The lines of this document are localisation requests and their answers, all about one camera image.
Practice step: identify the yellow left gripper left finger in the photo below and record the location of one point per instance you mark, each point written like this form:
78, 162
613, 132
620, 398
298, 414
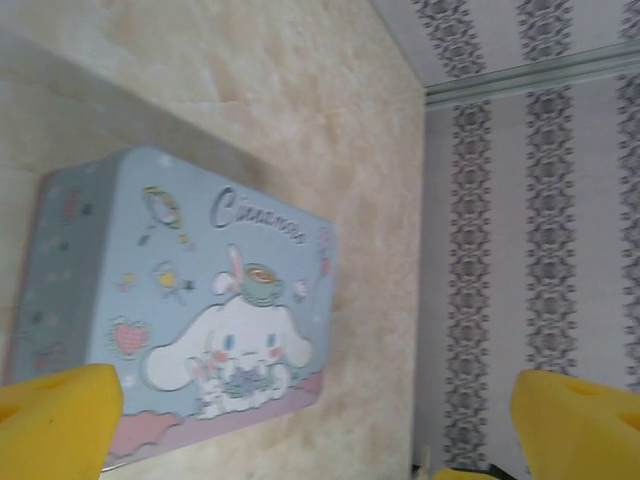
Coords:
55, 425

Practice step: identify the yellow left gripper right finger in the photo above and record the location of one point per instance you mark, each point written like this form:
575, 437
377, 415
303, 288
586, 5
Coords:
580, 435

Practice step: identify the blue cartoon print tin box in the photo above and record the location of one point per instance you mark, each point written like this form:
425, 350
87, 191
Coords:
200, 280

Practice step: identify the pale metal wall rail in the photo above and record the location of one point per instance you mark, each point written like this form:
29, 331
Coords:
525, 75

